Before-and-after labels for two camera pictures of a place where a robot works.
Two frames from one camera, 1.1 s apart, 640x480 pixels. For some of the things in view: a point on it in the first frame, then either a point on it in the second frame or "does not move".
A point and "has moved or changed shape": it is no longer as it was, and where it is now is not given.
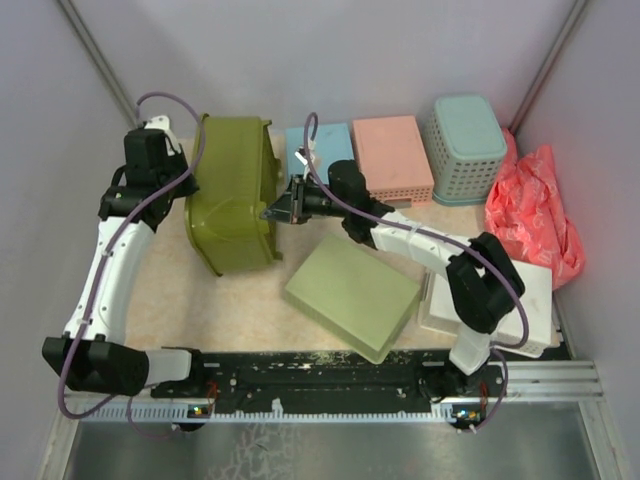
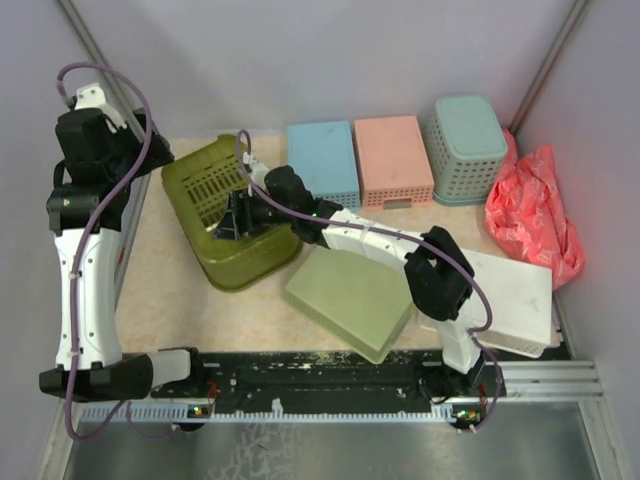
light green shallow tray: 358,294 does not move
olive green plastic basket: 235,178 has moved or changed shape
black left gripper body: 177,165 → 155,156
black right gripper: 290,207 → 241,203
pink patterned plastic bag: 523,206 does not move
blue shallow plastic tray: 332,144 does not move
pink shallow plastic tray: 391,153 does not move
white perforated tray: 526,328 does not move
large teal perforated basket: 464,148 does not move
